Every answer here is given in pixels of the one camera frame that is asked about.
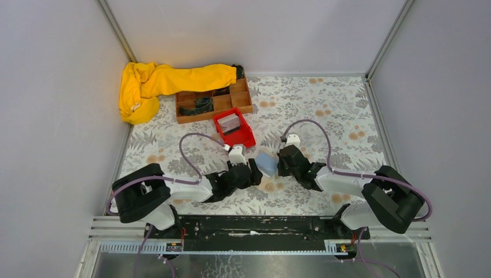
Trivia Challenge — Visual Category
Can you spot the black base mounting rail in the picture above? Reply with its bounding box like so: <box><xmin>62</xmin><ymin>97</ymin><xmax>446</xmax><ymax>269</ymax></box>
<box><xmin>149</xmin><ymin>215</ymin><xmax>370</xmax><ymax>252</ymax></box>

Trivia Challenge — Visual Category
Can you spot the wooden compartment tray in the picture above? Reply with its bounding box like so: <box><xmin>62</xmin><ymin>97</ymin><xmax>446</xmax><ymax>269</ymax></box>
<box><xmin>175</xmin><ymin>77</ymin><xmax>254</xmax><ymax>124</ymax></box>

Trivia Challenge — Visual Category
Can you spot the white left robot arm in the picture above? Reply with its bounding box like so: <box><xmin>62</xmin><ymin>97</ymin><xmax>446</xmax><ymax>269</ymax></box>
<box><xmin>108</xmin><ymin>159</ymin><xmax>263</xmax><ymax>231</ymax></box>

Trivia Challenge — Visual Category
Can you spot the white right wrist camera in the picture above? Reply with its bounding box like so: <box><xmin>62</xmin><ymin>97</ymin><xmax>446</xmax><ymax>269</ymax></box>
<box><xmin>280</xmin><ymin>134</ymin><xmax>301</xmax><ymax>148</ymax></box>

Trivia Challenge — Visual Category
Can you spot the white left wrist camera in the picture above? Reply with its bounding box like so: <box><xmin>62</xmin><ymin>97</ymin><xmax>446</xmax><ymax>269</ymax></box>
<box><xmin>224</xmin><ymin>144</ymin><xmax>247</xmax><ymax>166</ymax></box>

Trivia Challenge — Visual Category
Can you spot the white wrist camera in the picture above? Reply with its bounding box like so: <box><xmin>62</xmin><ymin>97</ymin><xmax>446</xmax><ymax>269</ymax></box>
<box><xmin>224</xmin><ymin>144</ymin><xmax>247</xmax><ymax>166</ymax></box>
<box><xmin>280</xmin><ymin>134</ymin><xmax>301</xmax><ymax>148</ymax></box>

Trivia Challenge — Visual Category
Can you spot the beige card holder wallet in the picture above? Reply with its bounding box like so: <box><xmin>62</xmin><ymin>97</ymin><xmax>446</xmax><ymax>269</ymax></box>
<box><xmin>255</xmin><ymin>152</ymin><xmax>279</xmax><ymax>177</ymax></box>

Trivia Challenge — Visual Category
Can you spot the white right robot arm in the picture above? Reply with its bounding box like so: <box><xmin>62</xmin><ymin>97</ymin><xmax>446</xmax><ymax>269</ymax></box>
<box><xmin>278</xmin><ymin>145</ymin><xmax>426</xmax><ymax>234</ymax></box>

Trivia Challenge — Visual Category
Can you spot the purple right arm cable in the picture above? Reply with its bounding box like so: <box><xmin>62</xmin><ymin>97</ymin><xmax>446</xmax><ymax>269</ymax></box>
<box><xmin>280</xmin><ymin>119</ymin><xmax>434</xmax><ymax>278</ymax></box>

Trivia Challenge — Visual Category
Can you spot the dark strap in tray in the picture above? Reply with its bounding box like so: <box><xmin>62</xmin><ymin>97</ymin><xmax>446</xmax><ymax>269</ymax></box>
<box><xmin>178</xmin><ymin>96</ymin><xmax>215</xmax><ymax>117</ymax></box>

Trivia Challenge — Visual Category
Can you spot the red plastic bin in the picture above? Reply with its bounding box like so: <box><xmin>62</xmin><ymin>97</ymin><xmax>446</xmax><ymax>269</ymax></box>
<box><xmin>212</xmin><ymin>108</ymin><xmax>256</xmax><ymax>148</ymax></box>

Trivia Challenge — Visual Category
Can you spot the yellow cloth garment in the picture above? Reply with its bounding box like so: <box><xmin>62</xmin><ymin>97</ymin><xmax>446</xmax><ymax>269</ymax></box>
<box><xmin>119</xmin><ymin>63</ymin><xmax>244</xmax><ymax>125</ymax></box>

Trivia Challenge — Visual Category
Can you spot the stack of cards in bin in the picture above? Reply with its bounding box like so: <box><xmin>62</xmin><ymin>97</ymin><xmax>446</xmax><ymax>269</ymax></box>
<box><xmin>217</xmin><ymin>114</ymin><xmax>241</xmax><ymax>135</ymax></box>

